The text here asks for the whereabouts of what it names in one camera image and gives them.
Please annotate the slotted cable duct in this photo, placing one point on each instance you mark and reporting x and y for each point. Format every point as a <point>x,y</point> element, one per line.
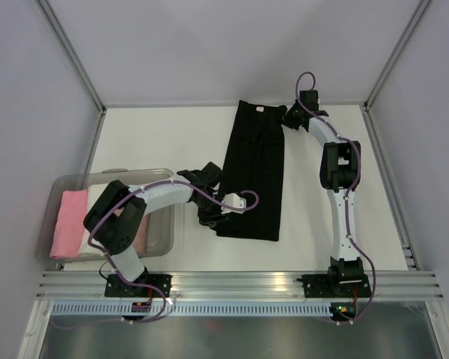
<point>195,308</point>

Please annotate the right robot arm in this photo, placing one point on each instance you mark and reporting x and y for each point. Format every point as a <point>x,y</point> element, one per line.
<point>340,174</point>

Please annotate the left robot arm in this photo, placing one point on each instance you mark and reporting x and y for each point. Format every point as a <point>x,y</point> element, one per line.
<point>114,220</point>

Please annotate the right aluminium frame post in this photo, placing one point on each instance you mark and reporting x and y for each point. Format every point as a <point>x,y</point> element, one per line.
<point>406,35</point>

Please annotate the aluminium frame post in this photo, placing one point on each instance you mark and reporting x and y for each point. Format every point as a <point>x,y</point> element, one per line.
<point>406,35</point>
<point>60,34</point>

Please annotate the black t-shirt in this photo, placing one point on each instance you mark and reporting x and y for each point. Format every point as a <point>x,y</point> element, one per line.
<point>255,161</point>

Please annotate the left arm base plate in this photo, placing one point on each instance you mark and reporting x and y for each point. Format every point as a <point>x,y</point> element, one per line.
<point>148,286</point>

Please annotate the white rolled t-shirt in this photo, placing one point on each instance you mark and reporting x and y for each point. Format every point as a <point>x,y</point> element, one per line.
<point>85,250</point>

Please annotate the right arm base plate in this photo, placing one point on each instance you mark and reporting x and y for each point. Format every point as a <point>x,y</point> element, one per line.
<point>324,286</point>

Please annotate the light pink rolled t-shirt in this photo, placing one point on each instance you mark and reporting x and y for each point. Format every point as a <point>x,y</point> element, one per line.
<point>140,241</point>

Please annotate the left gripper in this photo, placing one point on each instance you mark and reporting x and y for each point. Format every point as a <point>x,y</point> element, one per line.
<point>211,221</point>

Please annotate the aluminium mounting rail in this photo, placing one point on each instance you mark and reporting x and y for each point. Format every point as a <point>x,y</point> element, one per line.
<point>235,286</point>

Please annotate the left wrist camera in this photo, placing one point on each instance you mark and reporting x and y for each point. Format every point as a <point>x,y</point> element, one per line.
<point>233,203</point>

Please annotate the left aluminium frame post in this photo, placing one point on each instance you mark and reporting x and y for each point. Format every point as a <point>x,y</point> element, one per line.
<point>60,34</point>

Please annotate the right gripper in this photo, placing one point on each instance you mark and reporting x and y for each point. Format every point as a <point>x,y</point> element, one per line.
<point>286,118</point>

